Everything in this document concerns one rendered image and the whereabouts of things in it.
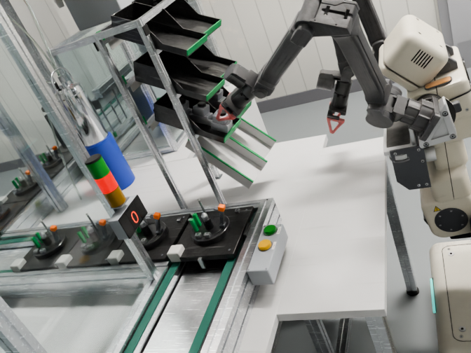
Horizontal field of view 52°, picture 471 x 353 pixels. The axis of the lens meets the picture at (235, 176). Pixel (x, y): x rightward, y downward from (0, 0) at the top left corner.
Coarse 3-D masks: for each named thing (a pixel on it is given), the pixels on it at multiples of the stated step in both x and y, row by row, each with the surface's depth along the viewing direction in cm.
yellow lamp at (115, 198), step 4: (116, 188) 138; (120, 188) 140; (112, 192) 137; (116, 192) 138; (120, 192) 139; (104, 196) 139; (108, 196) 138; (112, 196) 138; (116, 196) 138; (120, 196) 139; (124, 196) 141; (108, 200) 139; (112, 200) 138; (116, 200) 139; (120, 200) 139; (124, 200) 140; (112, 204) 139; (116, 204) 139; (120, 204) 139
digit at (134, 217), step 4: (132, 204) 143; (132, 208) 143; (128, 212) 141; (132, 212) 143; (136, 212) 144; (128, 216) 141; (132, 216) 142; (136, 216) 144; (140, 216) 146; (132, 220) 142; (136, 220) 144; (140, 220) 146; (132, 224) 142; (136, 224) 143
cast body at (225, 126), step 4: (216, 112) 167; (224, 112) 165; (212, 116) 166; (216, 116) 166; (220, 116) 165; (224, 116) 165; (208, 120) 170; (212, 120) 167; (216, 120) 167; (224, 120) 165; (228, 120) 169; (232, 120) 169; (208, 124) 171; (212, 124) 168; (216, 124) 168; (220, 124) 167; (224, 124) 166; (228, 124) 167; (212, 128) 169; (216, 128) 169; (220, 128) 168; (224, 128) 167; (228, 128) 168
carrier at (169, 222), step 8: (168, 216) 184; (176, 216) 181; (184, 216) 179; (144, 224) 172; (152, 224) 179; (168, 224) 179; (176, 224) 177; (184, 224) 175; (136, 232) 179; (144, 232) 173; (152, 232) 174; (160, 232) 171; (168, 232) 174; (176, 232) 173; (144, 240) 169; (152, 240) 170; (160, 240) 170; (168, 240) 170; (176, 240) 169; (144, 248) 169; (152, 248) 169; (160, 248) 168; (168, 248) 166; (152, 256) 165; (160, 256) 163
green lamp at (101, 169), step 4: (100, 160) 133; (92, 164) 132; (96, 164) 133; (100, 164) 133; (104, 164) 135; (88, 168) 134; (92, 168) 133; (96, 168) 133; (100, 168) 134; (104, 168) 135; (108, 168) 136; (92, 172) 134; (96, 172) 134; (100, 172) 134; (104, 172) 135; (108, 172) 136; (96, 176) 134; (100, 176) 134
